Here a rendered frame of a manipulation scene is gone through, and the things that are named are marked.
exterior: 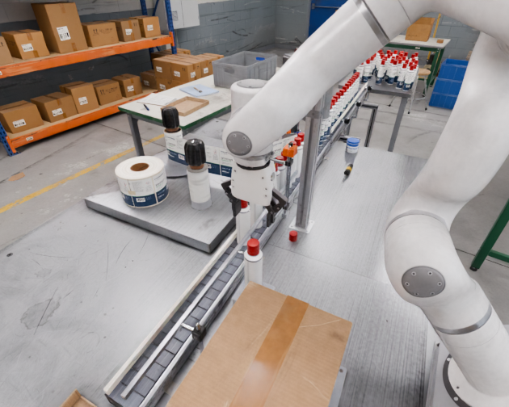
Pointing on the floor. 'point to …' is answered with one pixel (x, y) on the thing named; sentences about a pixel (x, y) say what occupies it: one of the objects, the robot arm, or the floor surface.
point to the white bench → (216, 106)
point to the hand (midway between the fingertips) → (253, 216)
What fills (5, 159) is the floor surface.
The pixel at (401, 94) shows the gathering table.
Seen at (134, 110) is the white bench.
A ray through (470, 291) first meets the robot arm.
